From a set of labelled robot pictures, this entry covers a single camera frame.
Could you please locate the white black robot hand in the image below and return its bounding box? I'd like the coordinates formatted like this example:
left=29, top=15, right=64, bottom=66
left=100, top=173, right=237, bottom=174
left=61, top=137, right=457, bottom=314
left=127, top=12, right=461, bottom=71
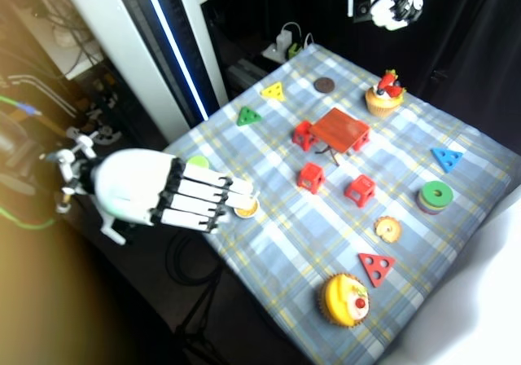
left=91, top=147, right=256, bottom=246
left=370, top=0, right=426, bottom=32

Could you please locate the red toy table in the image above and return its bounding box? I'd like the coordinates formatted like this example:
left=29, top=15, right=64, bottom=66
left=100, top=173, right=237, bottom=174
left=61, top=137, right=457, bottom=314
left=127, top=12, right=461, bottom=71
left=308, top=107, right=372, bottom=167

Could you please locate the green sandwich cookie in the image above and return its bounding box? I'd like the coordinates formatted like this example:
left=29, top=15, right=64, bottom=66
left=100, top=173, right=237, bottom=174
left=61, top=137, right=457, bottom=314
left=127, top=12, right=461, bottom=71
left=186, top=155, right=211, bottom=171

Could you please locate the strawberry toy cupcake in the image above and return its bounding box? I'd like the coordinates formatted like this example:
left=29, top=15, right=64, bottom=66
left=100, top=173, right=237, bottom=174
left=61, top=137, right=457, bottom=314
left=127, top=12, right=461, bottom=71
left=363, top=68, right=408, bottom=119

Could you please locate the brown chocolate sandwich cookie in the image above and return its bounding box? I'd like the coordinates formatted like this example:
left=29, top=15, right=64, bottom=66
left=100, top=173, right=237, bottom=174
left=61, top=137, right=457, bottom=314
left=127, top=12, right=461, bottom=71
left=313, top=77, right=336, bottom=95

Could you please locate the white charger block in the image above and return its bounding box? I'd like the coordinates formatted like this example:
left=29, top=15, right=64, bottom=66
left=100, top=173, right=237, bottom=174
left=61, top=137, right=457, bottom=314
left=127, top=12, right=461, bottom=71
left=275, top=21, right=296, bottom=50

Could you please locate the white power strip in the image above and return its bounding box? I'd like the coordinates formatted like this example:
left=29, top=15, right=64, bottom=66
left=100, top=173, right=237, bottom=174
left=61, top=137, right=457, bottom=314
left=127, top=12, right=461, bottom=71
left=261, top=42, right=295, bottom=63

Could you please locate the white pillar with blue stripe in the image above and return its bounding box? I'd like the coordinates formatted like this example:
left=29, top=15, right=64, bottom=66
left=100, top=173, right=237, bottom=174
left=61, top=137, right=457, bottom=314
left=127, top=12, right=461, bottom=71
left=54, top=0, right=230, bottom=143

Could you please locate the green triangle block with holes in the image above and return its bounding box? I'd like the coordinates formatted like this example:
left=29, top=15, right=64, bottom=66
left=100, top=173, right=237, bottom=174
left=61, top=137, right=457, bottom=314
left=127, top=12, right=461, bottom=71
left=236, top=105, right=264, bottom=128

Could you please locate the yellow triangle block with holes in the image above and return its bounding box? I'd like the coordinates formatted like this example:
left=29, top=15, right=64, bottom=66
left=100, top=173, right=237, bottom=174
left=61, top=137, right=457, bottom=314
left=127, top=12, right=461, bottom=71
left=260, top=81, right=287, bottom=103

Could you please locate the blue triangle block with holes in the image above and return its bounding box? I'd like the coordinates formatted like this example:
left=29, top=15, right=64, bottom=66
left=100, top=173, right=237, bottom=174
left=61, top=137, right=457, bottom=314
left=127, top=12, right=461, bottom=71
left=430, top=147, right=465, bottom=174

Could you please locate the blue yellow plaid cloth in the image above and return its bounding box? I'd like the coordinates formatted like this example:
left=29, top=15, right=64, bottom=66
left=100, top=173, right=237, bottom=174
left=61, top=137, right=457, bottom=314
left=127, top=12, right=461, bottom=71
left=164, top=42, right=512, bottom=365

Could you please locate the stack of coloured rings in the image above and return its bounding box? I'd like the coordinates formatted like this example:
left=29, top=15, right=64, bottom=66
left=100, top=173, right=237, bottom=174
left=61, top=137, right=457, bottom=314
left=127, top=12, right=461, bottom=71
left=415, top=180, right=454, bottom=216

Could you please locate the round yellow tart cookie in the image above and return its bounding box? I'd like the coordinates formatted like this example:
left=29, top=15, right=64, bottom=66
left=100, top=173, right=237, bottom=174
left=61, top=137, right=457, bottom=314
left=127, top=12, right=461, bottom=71
left=374, top=215, right=403, bottom=244

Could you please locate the yellow fruit toy cupcake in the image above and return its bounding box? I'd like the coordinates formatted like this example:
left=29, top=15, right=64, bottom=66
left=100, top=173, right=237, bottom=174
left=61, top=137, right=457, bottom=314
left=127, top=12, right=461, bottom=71
left=317, top=273, right=372, bottom=329

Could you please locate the red triangle block with holes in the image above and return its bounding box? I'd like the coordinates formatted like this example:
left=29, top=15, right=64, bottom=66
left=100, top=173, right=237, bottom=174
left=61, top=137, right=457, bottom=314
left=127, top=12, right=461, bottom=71
left=357, top=253, right=397, bottom=289

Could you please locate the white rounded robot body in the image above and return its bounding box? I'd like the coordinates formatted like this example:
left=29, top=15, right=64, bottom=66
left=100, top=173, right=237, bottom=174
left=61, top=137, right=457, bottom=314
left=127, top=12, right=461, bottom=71
left=376, top=185, right=521, bottom=365

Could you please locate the black cable loop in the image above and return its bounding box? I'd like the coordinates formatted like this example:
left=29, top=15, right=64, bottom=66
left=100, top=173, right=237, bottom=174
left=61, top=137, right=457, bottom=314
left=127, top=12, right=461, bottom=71
left=164, top=231, right=223, bottom=289

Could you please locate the green cable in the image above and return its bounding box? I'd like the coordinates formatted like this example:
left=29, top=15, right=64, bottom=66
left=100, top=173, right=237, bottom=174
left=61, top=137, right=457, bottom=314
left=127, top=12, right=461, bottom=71
left=0, top=206, right=57, bottom=232

